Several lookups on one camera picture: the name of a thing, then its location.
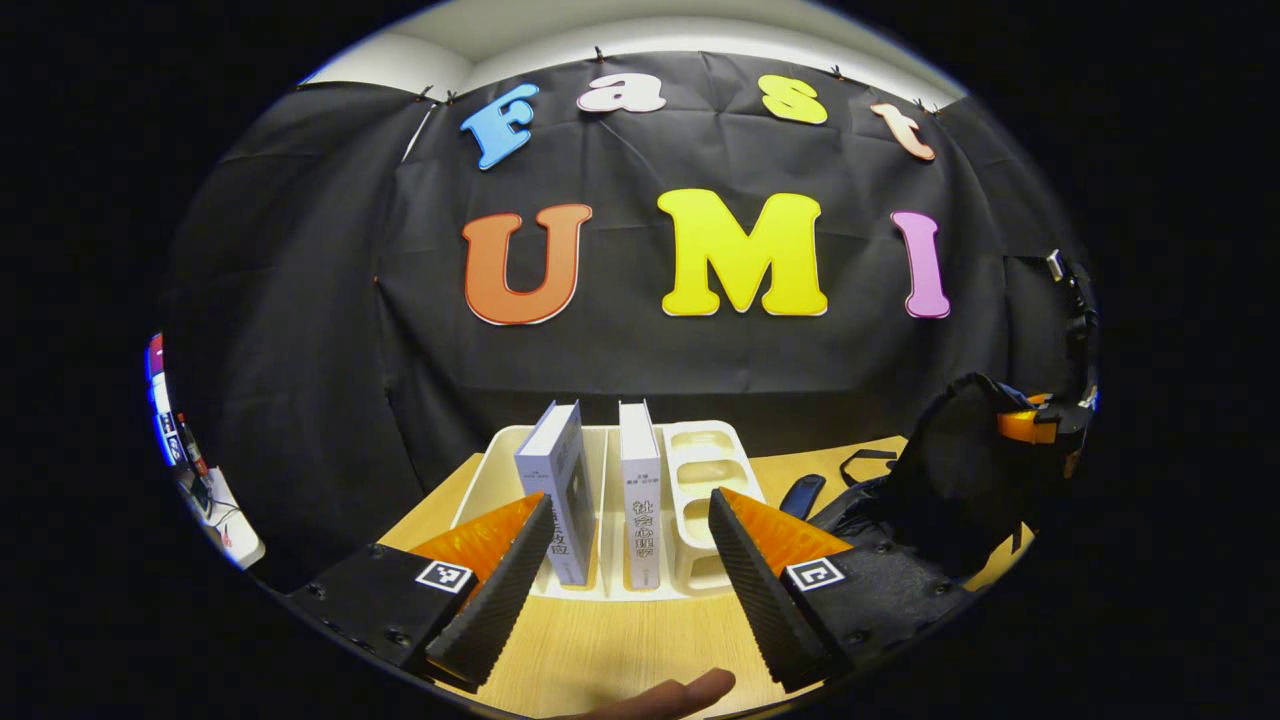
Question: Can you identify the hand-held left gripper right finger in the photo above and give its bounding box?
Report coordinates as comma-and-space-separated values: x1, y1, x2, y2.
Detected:
706, 487, 976, 694

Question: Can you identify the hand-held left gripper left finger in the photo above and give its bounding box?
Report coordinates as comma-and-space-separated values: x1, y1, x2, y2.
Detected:
285, 492, 556, 691

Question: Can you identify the blue schoolbag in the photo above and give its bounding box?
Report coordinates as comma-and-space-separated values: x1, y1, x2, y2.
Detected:
778, 373, 1046, 591

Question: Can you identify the white plastic bookshelf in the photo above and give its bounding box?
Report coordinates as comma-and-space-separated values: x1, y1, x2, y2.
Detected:
452, 420, 766, 601

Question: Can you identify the lavender book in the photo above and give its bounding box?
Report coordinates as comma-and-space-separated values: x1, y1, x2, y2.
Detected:
514, 401, 598, 588

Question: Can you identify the white book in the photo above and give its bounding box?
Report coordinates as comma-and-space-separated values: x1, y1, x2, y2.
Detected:
618, 400, 663, 591

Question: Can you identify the dark equipment stand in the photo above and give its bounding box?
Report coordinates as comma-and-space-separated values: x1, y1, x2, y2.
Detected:
1045, 248, 1101, 396

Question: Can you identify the white side table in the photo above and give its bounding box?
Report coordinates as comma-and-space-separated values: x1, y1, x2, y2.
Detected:
185, 465, 266, 571

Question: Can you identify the computer monitor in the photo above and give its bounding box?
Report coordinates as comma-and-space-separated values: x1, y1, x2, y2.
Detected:
147, 333, 201, 471

